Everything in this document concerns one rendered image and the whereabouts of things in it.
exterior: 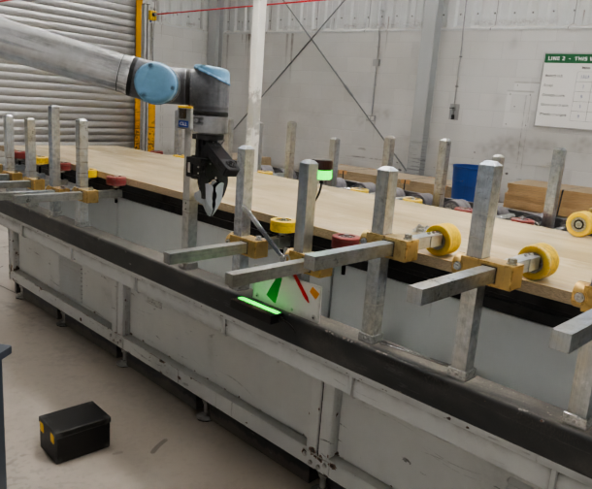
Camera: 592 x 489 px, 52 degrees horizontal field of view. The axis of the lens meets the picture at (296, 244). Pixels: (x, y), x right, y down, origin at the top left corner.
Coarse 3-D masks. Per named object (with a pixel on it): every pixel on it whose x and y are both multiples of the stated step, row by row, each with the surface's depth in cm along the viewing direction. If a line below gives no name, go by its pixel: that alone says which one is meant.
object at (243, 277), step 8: (272, 264) 152; (280, 264) 152; (288, 264) 153; (296, 264) 154; (232, 272) 142; (240, 272) 143; (248, 272) 143; (256, 272) 145; (264, 272) 147; (272, 272) 149; (280, 272) 151; (288, 272) 153; (296, 272) 155; (304, 272) 157; (232, 280) 140; (240, 280) 142; (248, 280) 144; (256, 280) 146; (264, 280) 148
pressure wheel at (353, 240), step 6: (336, 234) 170; (342, 234) 171; (348, 234) 171; (336, 240) 166; (342, 240) 165; (348, 240) 165; (354, 240) 166; (336, 246) 167; (342, 246) 166; (342, 270) 171
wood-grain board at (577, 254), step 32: (64, 160) 301; (96, 160) 311; (128, 160) 321; (160, 160) 332; (160, 192) 239; (256, 192) 241; (288, 192) 248; (320, 192) 254; (352, 192) 261; (320, 224) 186; (352, 224) 189; (416, 224) 197; (512, 224) 210; (448, 256) 156; (512, 256) 161; (576, 256) 167; (544, 288) 135
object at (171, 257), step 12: (276, 240) 183; (288, 240) 187; (168, 252) 158; (180, 252) 159; (192, 252) 162; (204, 252) 165; (216, 252) 168; (228, 252) 171; (240, 252) 174; (168, 264) 158
